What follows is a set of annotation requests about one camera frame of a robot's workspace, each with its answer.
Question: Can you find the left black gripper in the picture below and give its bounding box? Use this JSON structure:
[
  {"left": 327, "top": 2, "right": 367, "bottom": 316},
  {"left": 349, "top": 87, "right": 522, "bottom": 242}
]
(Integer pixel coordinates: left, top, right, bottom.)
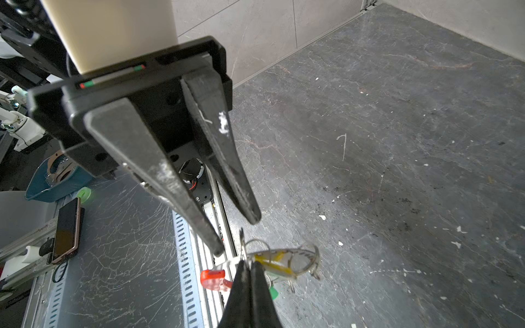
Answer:
[{"left": 27, "top": 36, "right": 262, "bottom": 256}]

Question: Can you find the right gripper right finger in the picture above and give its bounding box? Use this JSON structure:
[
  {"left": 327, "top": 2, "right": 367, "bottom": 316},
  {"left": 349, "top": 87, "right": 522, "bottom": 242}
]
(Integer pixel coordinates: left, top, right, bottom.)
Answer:
[{"left": 250, "top": 262, "right": 282, "bottom": 328}]

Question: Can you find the green key tag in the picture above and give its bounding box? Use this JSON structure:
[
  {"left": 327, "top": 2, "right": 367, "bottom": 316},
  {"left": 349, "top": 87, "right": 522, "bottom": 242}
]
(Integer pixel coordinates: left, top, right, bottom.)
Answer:
[{"left": 269, "top": 286, "right": 279, "bottom": 300}]

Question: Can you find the yellow key tag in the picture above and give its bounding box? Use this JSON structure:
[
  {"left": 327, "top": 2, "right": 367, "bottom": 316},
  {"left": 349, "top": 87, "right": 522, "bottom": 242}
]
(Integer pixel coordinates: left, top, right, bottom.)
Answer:
[{"left": 250, "top": 252, "right": 298, "bottom": 280}]

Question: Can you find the black smartphone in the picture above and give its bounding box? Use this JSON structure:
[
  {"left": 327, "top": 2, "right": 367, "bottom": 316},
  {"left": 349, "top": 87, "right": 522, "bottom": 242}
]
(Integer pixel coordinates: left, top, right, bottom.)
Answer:
[{"left": 51, "top": 198, "right": 83, "bottom": 265}]

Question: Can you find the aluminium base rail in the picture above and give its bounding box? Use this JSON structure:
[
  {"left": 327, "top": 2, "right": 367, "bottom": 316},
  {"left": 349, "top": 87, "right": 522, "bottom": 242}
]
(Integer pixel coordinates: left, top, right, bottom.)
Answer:
[{"left": 23, "top": 172, "right": 225, "bottom": 327}]

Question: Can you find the teal plastic bowl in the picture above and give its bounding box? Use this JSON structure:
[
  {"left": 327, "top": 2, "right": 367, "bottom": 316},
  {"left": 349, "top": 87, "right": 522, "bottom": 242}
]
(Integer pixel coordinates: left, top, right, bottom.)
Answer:
[{"left": 25, "top": 150, "right": 94, "bottom": 203}]

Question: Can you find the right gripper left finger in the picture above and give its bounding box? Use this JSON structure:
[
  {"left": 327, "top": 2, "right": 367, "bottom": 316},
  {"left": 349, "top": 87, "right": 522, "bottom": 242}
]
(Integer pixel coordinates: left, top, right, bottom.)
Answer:
[{"left": 217, "top": 260, "right": 251, "bottom": 328}]

